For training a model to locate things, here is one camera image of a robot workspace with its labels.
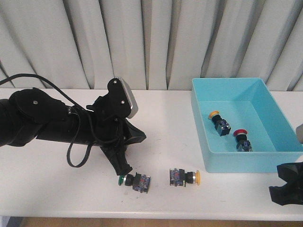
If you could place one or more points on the grey curtain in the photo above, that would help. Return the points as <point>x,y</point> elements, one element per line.
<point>153,44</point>

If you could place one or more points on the green push button switch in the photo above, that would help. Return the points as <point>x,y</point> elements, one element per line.
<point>138,182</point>

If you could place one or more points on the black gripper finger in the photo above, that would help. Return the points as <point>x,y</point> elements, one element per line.
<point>292,191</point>

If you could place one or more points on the light blue plastic box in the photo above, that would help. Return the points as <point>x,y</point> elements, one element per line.
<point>245,103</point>

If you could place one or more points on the red push button switch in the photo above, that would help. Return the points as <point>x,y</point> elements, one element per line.
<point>243,144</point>

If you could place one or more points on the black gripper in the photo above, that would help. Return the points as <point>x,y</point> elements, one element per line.
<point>112,133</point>

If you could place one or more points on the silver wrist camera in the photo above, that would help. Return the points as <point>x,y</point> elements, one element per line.
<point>299,133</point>
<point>121,98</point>

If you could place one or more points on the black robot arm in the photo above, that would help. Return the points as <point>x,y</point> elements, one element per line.
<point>32,114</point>

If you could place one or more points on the yellow push button switch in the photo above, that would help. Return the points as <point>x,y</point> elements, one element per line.
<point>221,125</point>
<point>179,177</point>

